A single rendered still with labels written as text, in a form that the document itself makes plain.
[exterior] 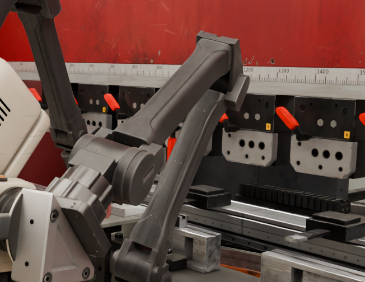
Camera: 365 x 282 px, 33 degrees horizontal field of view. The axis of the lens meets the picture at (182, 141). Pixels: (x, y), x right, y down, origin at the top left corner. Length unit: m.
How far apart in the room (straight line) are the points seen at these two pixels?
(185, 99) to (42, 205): 0.34
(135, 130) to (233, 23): 0.66
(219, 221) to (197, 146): 0.82
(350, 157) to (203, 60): 0.41
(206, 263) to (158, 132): 0.76
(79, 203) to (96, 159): 0.10
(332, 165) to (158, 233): 0.44
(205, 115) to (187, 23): 0.52
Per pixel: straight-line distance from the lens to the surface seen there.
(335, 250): 1.69
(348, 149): 1.32
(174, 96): 0.98
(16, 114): 0.89
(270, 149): 1.43
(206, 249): 1.62
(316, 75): 1.36
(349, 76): 1.32
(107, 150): 0.86
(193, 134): 1.12
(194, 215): 1.98
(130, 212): 1.71
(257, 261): 3.46
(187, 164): 1.11
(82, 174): 0.81
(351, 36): 1.33
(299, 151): 1.38
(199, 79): 1.03
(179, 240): 1.68
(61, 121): 1.48
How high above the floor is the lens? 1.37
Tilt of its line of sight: 6 degrees down
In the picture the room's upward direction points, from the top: 2 degrees clockwise
